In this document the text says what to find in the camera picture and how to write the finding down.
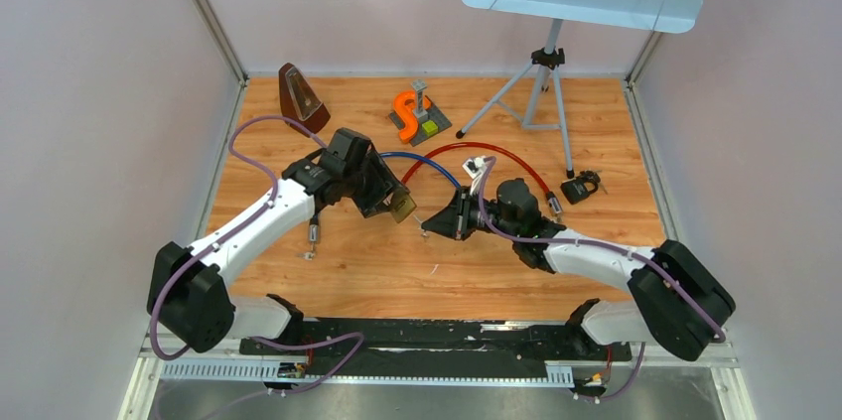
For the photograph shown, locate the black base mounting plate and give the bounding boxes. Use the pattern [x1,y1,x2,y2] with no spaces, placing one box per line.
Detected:
[280,318,632,379]

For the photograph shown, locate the brass padlock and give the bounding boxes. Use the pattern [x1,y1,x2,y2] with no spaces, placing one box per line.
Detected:
[388,191,417,223]

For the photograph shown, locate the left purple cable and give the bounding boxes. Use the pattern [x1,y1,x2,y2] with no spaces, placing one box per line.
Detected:
[148,115,364,420]

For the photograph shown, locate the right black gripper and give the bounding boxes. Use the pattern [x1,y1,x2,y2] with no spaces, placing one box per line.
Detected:
[422,187,519,241]

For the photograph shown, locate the blue cable lock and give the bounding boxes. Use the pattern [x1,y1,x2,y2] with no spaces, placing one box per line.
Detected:
[307,151,463,246]

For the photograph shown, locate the orange S block toy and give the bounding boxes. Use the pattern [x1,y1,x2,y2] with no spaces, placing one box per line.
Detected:
[388,79,452,147]

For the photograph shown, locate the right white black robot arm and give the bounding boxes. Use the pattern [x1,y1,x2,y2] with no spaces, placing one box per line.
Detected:
[421,179,736,361]

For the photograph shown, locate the padlock silver keys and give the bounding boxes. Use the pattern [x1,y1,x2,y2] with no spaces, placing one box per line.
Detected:
[414,216,429,239]

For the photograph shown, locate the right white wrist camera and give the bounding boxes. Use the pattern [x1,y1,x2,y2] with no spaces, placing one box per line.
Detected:
[462,156,496,182]

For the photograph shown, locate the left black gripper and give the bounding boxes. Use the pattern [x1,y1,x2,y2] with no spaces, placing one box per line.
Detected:
[343,148,409,217]

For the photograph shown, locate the small silver key bunch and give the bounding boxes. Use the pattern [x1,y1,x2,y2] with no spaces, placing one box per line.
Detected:
[297,250,316,260]

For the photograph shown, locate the brown wooden metronome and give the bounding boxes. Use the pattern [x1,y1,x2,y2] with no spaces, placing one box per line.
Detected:
[278,63,331,133]

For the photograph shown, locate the small black padlock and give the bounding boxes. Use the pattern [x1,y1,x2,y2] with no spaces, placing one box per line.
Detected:
[560,170,602,205]

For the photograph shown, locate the red cable lock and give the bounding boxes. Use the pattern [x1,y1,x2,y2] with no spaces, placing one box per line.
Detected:
[401,142,562,221]

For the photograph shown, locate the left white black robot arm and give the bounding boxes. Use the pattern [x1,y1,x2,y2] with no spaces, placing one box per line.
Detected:
[147,128,415,353]

